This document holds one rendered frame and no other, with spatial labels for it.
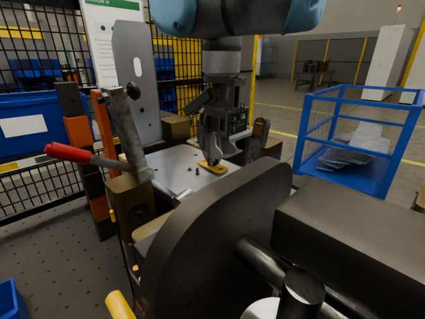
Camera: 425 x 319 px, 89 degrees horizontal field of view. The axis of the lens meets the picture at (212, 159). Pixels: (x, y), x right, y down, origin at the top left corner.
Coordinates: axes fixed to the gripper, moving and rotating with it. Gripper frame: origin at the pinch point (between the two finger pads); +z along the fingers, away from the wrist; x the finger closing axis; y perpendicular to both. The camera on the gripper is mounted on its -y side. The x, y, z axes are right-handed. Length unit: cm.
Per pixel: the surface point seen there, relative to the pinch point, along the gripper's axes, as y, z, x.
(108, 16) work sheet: -55, -35, 2
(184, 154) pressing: -11.3, 2.6, 0.0
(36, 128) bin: -35.4, -5.8, -29.2
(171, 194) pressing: 3.1, 1.9, -14.7
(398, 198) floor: 39, 101, 220
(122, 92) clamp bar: 1.3, -18.4, -20.5
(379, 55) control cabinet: -120, -26, 762
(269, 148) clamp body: 8.3, -2.2, 12.2
